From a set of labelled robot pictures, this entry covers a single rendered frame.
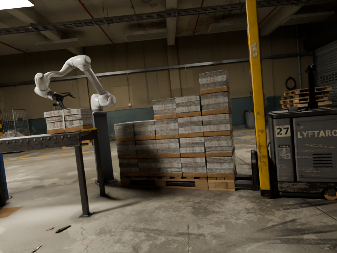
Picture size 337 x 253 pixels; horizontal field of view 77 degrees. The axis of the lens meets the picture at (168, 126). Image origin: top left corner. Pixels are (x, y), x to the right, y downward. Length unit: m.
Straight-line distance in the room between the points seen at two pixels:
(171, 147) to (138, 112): 6.98
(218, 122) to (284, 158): 0.71
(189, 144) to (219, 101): 0.59
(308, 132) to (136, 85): 8.06
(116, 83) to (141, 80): 1.13
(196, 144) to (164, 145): 0.40
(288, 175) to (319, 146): 0.36
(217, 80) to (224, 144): 0.69
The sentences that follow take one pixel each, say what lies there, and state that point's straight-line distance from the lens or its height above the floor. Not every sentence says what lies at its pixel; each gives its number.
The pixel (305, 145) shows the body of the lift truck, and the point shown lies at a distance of 2.22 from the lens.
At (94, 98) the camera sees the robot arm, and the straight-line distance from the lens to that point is 3.14.
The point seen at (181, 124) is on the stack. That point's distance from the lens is 2.42.
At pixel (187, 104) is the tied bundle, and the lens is 2.39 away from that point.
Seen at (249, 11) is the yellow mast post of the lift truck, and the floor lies 1.72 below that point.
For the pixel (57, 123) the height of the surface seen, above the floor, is 0.91.
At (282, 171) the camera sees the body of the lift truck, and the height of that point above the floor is 0.26.
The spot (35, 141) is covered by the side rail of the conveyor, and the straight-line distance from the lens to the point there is 2.33.
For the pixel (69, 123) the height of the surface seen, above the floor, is 0.89.
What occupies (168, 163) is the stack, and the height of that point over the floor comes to 0.30.
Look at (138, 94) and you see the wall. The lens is 9.44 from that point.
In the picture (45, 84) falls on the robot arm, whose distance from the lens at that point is 2.51.
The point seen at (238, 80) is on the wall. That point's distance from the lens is 9.87.
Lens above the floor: 0.87
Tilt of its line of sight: 3 degrees down
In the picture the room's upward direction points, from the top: 6 degrees counter-clockwise
